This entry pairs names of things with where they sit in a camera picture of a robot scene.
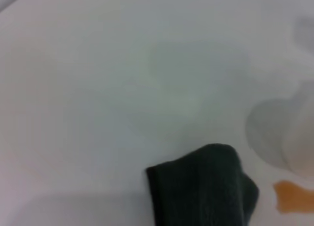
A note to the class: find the dark rag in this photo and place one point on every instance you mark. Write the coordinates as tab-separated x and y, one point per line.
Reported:
201	186

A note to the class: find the white paper cup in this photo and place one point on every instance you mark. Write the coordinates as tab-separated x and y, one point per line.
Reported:
304	137

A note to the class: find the orange liquid stain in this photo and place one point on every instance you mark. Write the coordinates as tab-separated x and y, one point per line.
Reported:
294	196

